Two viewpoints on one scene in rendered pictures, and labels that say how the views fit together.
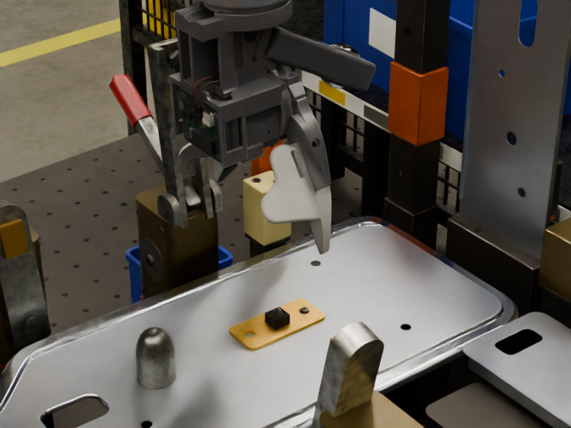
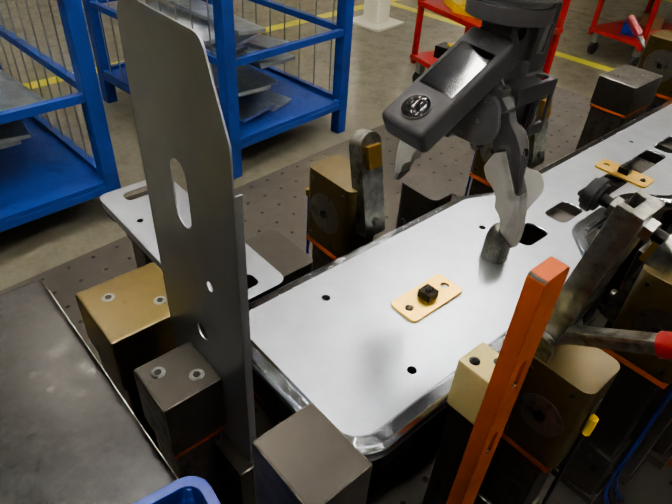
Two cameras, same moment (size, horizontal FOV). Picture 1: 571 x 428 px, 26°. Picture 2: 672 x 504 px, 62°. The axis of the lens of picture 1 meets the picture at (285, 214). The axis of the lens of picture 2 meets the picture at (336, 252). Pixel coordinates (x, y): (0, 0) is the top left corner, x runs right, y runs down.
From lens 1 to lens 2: 1.37 m
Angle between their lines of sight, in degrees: 111
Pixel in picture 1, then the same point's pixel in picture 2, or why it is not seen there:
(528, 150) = (188, 316)
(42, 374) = (569, 257)
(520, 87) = (193, 272)
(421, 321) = (313, 303)
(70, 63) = not seen: outside the picture
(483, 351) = (268, 276)
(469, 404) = (282, 263)
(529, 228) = not seen: hidden behind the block
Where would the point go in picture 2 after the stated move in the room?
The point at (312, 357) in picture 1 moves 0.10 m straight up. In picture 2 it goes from (393, 270) to (405, 199)
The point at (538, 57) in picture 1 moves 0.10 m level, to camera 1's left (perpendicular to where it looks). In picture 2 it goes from (174, 219) to (321, 219)
